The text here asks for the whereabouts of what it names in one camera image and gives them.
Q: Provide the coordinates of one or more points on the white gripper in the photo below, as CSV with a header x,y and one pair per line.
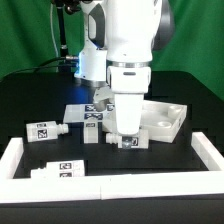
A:
x,y
128,108

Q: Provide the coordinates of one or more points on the white square table top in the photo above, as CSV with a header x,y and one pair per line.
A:
x,y
161,121

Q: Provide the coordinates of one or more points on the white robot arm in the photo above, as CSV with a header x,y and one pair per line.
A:
x,y
120,36

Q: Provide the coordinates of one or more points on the white marker sheet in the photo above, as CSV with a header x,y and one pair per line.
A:
x,y
80,112

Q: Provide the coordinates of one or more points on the white U-shaped fence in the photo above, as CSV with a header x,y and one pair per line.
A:
x,y
208,182

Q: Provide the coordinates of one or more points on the green backdrop curtain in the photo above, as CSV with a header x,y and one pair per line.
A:
x,y
29,36

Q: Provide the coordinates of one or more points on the black camera stand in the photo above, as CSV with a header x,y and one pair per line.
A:
x,y
61,54

